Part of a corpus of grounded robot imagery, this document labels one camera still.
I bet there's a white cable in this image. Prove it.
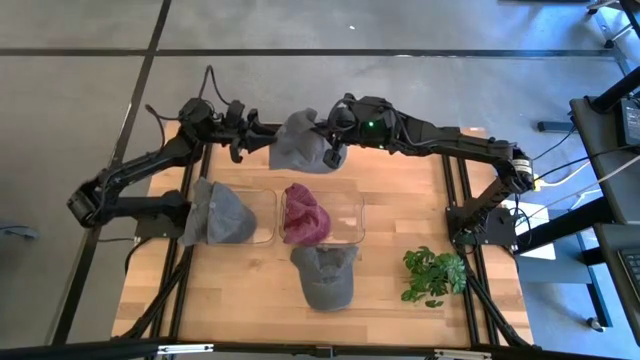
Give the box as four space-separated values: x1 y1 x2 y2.
542 152 640 211

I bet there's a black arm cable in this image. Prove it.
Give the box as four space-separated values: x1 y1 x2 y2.
196 63 234 109

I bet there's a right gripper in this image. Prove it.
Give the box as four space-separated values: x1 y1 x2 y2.
313 96 399 170

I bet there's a grey baseball cap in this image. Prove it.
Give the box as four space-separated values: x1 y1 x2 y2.
268 107 349 175
289 243 360 312
178 176 259 247

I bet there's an office chair base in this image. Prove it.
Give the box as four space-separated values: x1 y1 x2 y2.
586 0 640 76

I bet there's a blue-grey floor object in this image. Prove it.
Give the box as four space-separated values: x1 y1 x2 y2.
0 221 41 242

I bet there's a black power adapter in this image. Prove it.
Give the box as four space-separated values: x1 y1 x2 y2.
621 97 640 147

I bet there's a black laptop keyboard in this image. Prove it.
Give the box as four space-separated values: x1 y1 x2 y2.
618 247 640 297

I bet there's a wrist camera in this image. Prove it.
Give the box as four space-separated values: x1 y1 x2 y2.
326 92 358 132
226 99 247 126

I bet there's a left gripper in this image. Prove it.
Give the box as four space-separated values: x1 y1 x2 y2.
218 101 281 165

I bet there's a green artificial plant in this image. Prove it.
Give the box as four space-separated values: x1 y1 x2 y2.
399 244 469 309

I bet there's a black desk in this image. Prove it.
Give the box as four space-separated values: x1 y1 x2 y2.
569 96 640 225
592 222 640 347

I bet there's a black pole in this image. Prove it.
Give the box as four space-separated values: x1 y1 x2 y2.
589 63 640 114

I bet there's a maroon baseball cap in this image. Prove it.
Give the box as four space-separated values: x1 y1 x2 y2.
282 182 333 247

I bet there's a black desk crossbar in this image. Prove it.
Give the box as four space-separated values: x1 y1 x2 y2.
514 196 614 254

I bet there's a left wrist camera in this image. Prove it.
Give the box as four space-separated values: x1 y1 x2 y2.
226 99 247 126

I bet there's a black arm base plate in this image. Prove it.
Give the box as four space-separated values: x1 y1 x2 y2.
445 203 520 252
134 192 194 240

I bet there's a silver metal bracket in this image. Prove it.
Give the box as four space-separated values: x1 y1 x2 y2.
433 348 492 360
156 343 215 356

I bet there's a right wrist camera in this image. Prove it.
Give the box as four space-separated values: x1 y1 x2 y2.
326 92 358 132

